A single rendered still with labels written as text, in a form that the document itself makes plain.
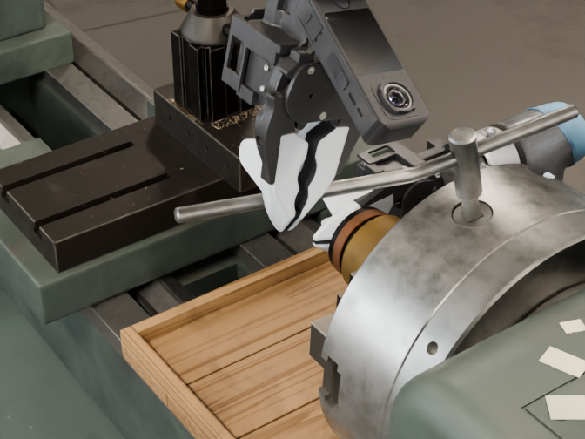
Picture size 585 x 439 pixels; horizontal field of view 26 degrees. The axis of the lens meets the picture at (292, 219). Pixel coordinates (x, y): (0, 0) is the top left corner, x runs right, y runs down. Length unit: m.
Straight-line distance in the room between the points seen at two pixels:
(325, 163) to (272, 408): 0.49
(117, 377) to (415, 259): 0.61
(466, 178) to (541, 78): 2.80
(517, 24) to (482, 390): 3.28
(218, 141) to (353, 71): 0.71
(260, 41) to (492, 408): 0.30
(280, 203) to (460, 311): 0.18
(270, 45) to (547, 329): 0.28
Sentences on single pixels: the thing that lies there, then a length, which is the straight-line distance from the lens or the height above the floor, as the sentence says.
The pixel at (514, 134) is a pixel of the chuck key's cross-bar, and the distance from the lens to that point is 1.03.
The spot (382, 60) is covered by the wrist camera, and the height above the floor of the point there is 1.43.
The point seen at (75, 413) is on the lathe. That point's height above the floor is 0.54.
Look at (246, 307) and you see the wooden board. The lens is 1.50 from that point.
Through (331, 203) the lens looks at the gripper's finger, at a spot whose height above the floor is 1.10.
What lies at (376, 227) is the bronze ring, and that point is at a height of 1.12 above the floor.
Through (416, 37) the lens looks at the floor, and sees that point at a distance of 3.99.
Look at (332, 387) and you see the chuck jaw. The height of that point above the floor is 1.08.
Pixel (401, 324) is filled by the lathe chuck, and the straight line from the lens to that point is 1.03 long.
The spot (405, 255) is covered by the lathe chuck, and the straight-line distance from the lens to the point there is 1.05.
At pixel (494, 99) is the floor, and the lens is 3.68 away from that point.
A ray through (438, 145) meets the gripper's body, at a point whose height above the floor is 1.10.
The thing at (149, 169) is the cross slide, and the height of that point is 0.97.
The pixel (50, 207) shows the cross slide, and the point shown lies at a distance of 1.54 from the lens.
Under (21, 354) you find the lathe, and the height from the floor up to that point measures 0.54.
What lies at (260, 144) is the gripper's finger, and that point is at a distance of 0.90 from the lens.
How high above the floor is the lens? 1.85
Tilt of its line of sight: 36 degrees down
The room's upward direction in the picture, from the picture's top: straight up
